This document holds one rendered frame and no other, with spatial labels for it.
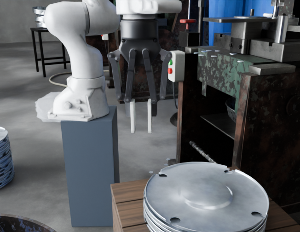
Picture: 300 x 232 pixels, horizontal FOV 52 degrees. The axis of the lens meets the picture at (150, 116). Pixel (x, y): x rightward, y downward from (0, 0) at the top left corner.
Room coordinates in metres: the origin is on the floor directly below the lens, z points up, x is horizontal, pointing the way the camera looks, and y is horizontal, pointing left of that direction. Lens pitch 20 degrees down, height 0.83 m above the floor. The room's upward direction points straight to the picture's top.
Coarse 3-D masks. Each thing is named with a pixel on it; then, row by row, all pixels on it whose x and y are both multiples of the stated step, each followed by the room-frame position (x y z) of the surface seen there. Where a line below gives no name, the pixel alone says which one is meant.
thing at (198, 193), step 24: (168, 168) 0.75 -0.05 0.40; (192, 168) 0.75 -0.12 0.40; (216, 168) 0.75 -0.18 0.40; (168, 192) 0.64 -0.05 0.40; (192, 192) 0.63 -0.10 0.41; (216, 192) 0.63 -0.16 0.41; (240, 192) 0.64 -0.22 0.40; (264, 192) 0.63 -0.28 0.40; (168, 216) 0.55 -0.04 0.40; (192, 216) 0.55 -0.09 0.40; (216, 216) 0.55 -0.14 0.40; (240, 216) 0.55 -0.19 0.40; (264, 216) 0.55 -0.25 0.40
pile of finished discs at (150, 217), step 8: (160, 176) 0.72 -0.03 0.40; (144, 192) 0.64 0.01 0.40; (144, 200) 0.61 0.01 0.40; (144, 208) 0.60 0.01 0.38; (144, 216) 0.60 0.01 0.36; (152, 216) 0.55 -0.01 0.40; (256, 216) 0.56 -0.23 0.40; (152, 224) 0.55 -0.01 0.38; (160, 224) 0.54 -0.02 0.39; (168, 224) 0.53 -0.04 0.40; (264, 224) 0.54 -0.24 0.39
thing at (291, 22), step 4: (288, 20) 1.22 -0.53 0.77; (292, 20) 1.23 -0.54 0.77; (296, 20) 1.24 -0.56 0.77; (264, 24) 1.29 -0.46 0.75; (268, 24) 1.26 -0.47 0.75; (272, 24) 1.24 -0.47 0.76; (276, 24) 1.22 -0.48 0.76; (288, 24) 1.22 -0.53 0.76; (292, 24) 1.23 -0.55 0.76; (296, 24) 1.24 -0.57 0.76; (264, 28) 1.28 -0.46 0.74; (268, 28) 1.26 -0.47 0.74; (272, 28) 1.24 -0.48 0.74
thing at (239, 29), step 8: (240, 16) 1.26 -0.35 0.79; (248, 16) 1.26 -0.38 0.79; (256, 16) 1.26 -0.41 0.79; (264, 16) 1.26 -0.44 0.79; (232, 24) 1.27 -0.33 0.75; (240, 24) 1.22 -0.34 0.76; (248, 24) 1.19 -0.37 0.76; (256, 24) 1.20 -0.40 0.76; (232, 32) 1.26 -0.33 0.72; (240, 32) 1.22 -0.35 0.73; (248, 32) 1.19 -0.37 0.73; (256, 32) 1.21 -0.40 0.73; (232, 40) 1.26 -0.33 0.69; (240, 40) 1.21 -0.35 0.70; (248, 40) 1.20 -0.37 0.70; (232, 48) 1.26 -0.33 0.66; (240, 48) 1.20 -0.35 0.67; (248, 48) 1.20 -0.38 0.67
